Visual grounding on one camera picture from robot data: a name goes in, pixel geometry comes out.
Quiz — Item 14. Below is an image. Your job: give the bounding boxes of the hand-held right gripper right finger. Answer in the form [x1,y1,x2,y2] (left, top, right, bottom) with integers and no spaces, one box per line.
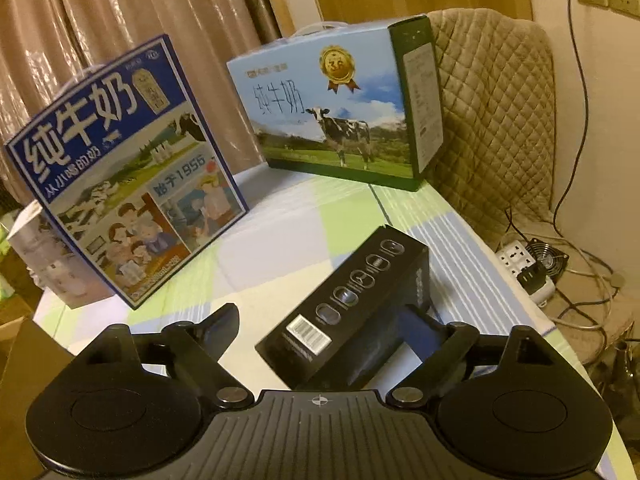
[386,304,560,409]

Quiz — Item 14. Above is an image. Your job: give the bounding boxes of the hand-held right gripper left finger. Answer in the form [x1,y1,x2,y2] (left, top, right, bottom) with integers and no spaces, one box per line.
[75,302,248,409]

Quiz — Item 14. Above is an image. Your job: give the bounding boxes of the black product box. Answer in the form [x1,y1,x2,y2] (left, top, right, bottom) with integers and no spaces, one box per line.
[254,225,432,392]

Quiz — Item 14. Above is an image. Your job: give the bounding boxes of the brown cardboard box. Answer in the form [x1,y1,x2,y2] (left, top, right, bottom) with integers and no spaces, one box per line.
[0,316,77,413]

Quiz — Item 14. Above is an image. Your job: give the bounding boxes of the white power strip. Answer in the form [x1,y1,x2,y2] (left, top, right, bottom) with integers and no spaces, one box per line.
[494,240,557,307]

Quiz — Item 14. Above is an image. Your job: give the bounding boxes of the black plug adapter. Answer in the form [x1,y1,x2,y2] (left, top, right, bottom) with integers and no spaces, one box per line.
[519,266,549,292]

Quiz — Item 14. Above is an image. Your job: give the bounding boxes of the checked tablecloth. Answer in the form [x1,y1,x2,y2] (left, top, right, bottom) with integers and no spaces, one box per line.
[30,162,613,480]

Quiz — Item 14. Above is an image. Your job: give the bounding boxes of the small black fan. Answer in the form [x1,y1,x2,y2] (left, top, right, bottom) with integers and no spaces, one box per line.
[525,236,572,279]

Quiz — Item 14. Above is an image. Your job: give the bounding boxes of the white product box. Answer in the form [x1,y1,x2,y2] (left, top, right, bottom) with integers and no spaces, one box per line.
[7,204,98,312]

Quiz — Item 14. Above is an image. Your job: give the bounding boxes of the dark blue milk carton box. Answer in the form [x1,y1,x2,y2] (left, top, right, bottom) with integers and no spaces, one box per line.
[4,34,251,311]

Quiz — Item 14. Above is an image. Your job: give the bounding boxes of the chair with quilted beige cover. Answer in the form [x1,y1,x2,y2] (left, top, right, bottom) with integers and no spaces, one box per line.
[427,7,560,243]

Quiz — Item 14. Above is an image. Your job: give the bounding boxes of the light blue cow milk box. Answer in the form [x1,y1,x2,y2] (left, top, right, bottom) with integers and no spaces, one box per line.
[226,15,447,193]

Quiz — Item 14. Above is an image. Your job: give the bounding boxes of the pinkish patterned curtain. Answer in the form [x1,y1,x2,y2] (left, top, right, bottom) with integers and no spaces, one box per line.
[0,0,282,153]

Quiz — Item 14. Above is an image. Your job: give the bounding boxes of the wooden slats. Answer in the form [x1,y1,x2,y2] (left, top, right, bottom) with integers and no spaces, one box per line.
[264,0,297,40]

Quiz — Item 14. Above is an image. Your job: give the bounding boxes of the white floor cables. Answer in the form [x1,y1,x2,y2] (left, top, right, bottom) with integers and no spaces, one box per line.
[547,247,632,333]

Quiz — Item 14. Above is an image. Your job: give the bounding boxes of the black power cable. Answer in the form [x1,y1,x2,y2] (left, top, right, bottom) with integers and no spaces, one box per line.
[504,0,591,261]

